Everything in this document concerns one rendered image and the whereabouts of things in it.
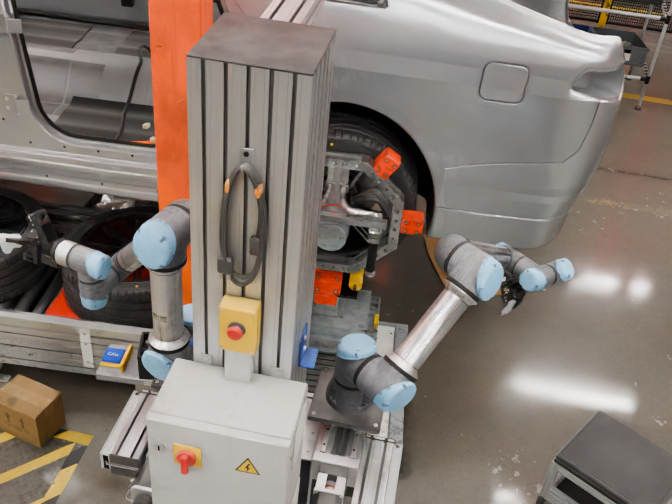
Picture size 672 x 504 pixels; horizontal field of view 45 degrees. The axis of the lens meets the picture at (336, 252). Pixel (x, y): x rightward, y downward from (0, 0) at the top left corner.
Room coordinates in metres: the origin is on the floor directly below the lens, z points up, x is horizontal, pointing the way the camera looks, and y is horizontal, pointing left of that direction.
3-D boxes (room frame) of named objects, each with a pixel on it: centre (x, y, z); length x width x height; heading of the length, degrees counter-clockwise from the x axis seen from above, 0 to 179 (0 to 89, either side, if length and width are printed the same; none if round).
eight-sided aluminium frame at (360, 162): (2.74, 0.02, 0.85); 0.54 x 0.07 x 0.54; 88
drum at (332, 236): (2.67, 0.02, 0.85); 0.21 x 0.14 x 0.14; 178
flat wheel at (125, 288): (2.84, 0.88, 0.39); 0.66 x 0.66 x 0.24
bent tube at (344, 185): (2.61, -0.07, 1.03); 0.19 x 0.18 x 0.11; 178
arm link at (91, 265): (1.79, 0.69, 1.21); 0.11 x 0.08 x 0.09; 69
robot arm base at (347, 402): (1.76, -0.09, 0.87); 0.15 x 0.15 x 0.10
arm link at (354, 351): (1.76, -0.10, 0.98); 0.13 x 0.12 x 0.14; 43
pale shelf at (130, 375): (2.17, 0.62, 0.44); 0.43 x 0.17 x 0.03; 88
